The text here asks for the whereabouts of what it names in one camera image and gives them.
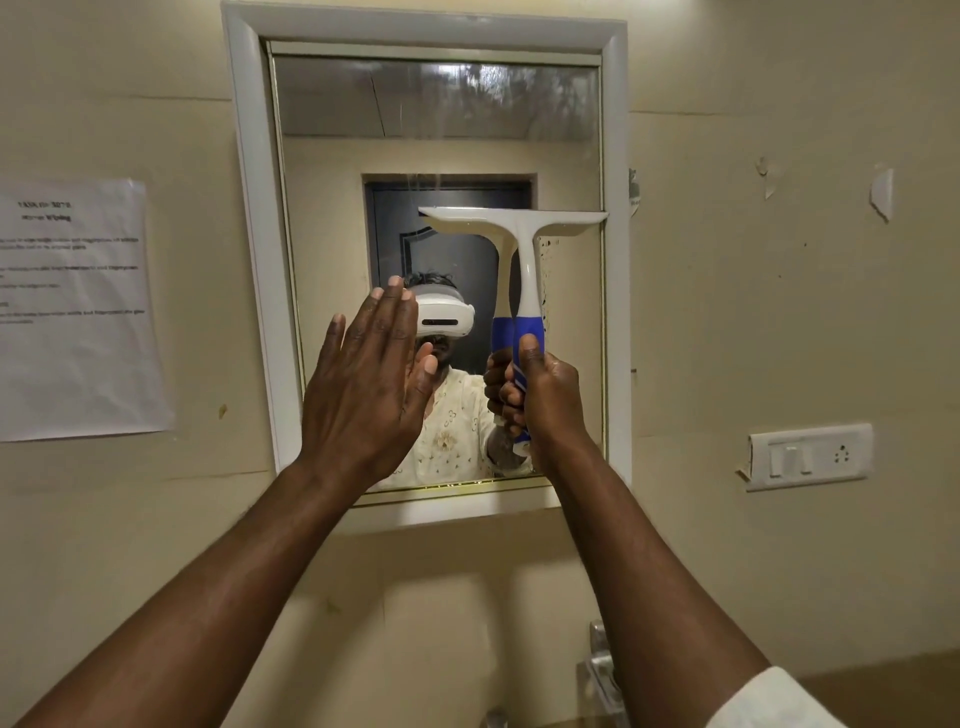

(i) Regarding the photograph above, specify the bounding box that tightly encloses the person's left hand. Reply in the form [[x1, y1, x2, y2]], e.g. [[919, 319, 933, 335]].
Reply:
[[298, 275, 440, 494]]

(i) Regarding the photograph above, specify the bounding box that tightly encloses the person's right hand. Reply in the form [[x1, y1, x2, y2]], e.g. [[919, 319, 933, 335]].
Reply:
[[502, 333, 603, 482]]

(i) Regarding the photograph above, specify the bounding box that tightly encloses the white and blue squeegee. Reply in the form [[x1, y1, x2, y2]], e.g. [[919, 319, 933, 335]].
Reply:
[[418, 206, 610, 453]]

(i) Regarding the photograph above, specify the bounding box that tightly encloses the person's left forearm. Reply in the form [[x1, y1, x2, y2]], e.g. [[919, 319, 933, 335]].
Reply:
[[15, 456, 378, 728]]

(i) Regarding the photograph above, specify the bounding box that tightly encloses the person's right forearm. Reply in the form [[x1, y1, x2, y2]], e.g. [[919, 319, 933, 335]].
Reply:
[[535, 442, 774, 728]]

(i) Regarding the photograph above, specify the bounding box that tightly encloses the white paper notice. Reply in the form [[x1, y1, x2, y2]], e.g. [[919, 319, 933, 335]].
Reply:
[[0, 177, 177, 444]]

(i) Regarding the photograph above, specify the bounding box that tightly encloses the metal faucet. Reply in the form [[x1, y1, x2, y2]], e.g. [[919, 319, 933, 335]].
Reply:
[[576, 621, 630, 728]]

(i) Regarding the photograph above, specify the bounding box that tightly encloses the large torn white tape piece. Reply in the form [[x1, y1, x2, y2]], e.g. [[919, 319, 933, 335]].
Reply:
[[870, 166, 896, 223]]

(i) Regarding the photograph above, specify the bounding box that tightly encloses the white sleeve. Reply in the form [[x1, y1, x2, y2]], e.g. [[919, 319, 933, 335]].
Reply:
[[705, 666, 849, 728]]

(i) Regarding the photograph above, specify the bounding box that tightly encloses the white framed wall mirror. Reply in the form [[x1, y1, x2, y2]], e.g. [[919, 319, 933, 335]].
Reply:
[[221, 0, 634, 536]]

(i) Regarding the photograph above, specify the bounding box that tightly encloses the white switch socket plate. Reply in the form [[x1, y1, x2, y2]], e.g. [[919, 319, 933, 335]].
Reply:
[[737, 423, 876, 494]]

